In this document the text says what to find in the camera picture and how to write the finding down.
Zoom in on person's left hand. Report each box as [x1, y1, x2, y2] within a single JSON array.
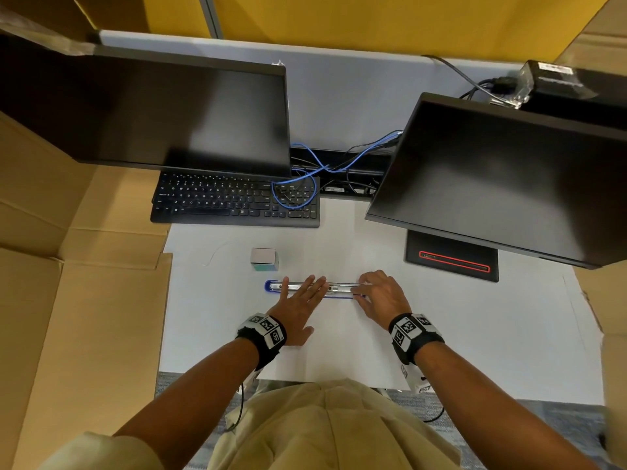
[[266, 274, 329, 348]]

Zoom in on person's right hand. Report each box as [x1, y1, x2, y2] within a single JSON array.
[[350, 270, 413, 332]]

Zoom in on blue stapler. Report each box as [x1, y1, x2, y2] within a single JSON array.
[[264, 279, 368, 300]]

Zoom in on small staple box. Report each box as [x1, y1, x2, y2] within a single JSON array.
[[249, 247, 280, 273]]

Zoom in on person's left forearm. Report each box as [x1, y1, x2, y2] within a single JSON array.
[[113, 336, 261, 470]]

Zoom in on person's right forearm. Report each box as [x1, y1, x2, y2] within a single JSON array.
[[413, 340, 601, 470]]

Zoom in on black left wristband with markers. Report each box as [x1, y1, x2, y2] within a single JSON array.
[[235, 312, 288, 371]]

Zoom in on black monitor base red stripe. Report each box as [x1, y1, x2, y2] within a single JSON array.
[[405, 228, 500, 283]]

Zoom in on white table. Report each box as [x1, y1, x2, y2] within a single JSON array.
[[159, 198, 606, 406]]

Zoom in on beige clothing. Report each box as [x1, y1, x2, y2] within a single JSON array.
[[39, 378, 464, 470]]

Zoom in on black keyboard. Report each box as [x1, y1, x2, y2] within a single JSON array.
[[150, 170, 321, 229]]

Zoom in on black monitor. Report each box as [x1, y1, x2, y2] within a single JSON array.
[[0, 31, 293, 181], [364, 91, 627, 270]]

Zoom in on grey desk divider panel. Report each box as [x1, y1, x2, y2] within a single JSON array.
[[95, 29, 525, 153]]

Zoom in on large cardboard box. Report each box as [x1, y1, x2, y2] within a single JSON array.
[[0, 0, 173, 470]]

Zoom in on cardboard sheet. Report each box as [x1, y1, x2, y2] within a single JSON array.
[[553, 0, 627, 470]]

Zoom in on black mini computer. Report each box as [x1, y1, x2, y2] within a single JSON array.
[[518, 59, 627, 131]]

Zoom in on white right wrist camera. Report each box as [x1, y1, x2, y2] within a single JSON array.
[[399, 362, 433, 395]]

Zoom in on black left wrist camera cable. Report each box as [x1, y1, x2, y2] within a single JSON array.
[[224, 383, 246, 433]]

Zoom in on black cable tray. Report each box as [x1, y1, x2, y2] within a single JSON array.
[[289, 146, 393, 197]]

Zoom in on blue cable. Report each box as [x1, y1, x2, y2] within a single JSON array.
[[270, 131, 405, 211]]

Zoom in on grey partition post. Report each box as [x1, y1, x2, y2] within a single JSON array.
[[198, 0, 224, 40]]

